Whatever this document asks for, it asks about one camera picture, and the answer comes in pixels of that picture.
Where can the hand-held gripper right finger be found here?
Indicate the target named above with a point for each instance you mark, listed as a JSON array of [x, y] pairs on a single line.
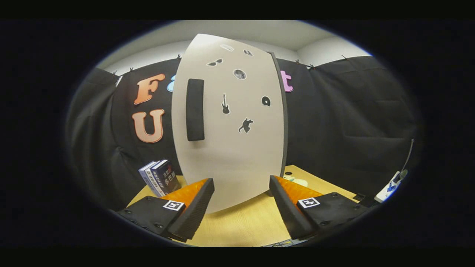
[[287, 211]]

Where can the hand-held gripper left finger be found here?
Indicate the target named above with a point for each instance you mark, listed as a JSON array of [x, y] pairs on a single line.
[[195, 211]]

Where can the white cabinet door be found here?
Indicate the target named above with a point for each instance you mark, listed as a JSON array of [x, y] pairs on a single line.
[[230, 159]]

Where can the yellow plush toy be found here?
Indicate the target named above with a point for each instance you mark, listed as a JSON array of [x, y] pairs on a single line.
[[298, 181]]

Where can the dark navy book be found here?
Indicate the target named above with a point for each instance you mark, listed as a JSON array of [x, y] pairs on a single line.
[[169, 176]]

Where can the blue spine book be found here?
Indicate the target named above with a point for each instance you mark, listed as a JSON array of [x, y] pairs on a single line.
[[154, 181]]

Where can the white spine book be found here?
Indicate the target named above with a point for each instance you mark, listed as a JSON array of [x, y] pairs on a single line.
[[144, 176]]

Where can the grey cabinet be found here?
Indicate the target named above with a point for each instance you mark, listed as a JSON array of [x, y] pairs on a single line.
[[286, 129]]

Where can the white side table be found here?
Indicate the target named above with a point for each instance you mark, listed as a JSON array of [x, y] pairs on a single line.
[[384, 194]]

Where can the black backdrop cloth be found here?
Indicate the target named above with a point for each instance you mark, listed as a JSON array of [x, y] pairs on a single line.
[[334, 122]]

